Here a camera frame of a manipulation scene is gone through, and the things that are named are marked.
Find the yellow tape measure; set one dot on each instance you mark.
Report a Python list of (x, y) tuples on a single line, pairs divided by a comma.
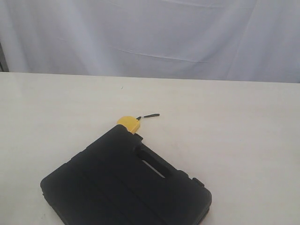
[(131, 123)]

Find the black plastic tool case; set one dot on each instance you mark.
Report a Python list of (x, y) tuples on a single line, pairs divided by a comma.
[(117, 180)]

